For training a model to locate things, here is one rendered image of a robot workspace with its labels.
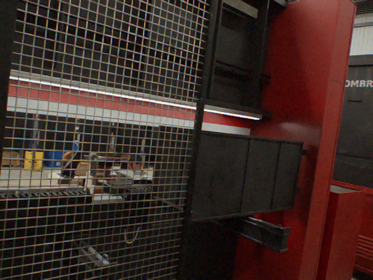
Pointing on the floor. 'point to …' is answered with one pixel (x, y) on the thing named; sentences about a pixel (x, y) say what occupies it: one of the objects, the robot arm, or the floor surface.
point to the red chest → (341, 233)
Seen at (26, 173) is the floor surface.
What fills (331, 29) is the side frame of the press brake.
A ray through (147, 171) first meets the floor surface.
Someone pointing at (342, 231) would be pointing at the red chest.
